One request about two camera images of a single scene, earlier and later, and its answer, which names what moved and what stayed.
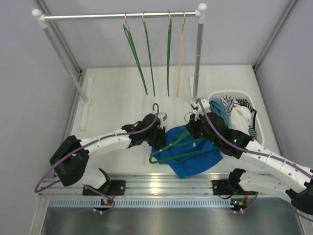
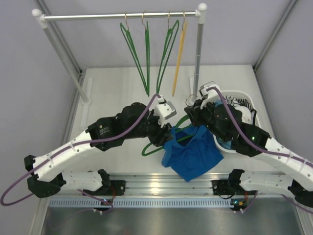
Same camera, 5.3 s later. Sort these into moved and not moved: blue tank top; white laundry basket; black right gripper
Moved: black right gripper
Not moved: white laundry basket; blue tank top
